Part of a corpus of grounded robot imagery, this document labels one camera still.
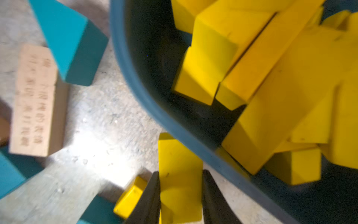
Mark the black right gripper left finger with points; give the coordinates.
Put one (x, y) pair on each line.
(147, 210)

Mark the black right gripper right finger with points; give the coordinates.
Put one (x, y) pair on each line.
(215, 208)

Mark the yellow angled block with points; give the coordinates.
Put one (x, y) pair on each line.
(180, 174)

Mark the yellow bar block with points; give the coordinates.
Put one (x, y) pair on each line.
(185, 12)

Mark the yellow rectangular block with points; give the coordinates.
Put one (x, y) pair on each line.
(296, 167)

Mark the large yellow block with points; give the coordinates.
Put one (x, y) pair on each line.
(316, 61)

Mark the long yellow block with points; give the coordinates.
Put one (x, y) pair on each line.
(250, 71)

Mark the dark teal plastic bin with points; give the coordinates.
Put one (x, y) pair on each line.
(149, 50)

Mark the teal triangular block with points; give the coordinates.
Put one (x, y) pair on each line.
(75, 42)

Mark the yellow block pile centre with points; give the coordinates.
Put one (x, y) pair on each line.
(129, 199)

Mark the printed natural wood block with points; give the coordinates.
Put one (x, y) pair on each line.
(40, 107)

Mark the small teal block centre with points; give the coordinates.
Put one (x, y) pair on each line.
(16, 170)

